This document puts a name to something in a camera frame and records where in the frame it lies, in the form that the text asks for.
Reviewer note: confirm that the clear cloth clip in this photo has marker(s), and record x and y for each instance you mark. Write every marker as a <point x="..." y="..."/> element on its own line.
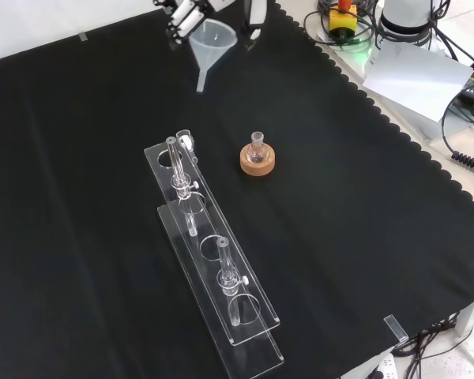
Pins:
<point x="395" y="328"/>

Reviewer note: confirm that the pale board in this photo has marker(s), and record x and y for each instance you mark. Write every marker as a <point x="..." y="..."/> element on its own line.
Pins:
<point x="414" y="79"/>

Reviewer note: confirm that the white table leg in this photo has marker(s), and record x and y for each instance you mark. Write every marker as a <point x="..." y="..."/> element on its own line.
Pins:
<point x="468" y="317"/>

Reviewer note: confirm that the translucent plastic funnel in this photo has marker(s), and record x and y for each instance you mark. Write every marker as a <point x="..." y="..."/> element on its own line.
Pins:
<point x="211" y="39"/>

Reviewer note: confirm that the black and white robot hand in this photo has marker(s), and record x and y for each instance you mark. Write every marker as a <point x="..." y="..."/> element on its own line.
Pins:
<point x="185" y="17"/>

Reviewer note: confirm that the yellow stop button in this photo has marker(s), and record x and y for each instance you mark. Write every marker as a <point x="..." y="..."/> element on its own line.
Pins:
<point x="341" y="21"/>

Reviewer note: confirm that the clear round-bottom flask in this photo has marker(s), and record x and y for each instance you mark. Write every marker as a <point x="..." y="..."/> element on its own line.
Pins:
<point x="256" y="152"/>

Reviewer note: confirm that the black cloth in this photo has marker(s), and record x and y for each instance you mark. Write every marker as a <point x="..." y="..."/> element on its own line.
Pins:
<point x="83" y="197"/>

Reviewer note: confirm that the white power strip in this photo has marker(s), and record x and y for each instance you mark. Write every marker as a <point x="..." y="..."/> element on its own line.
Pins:
<point x="385" y="369"/>

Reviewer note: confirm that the clear acrylic funnel stand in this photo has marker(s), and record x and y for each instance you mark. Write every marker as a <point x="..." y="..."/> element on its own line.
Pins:
<point x="221" y="276"/>

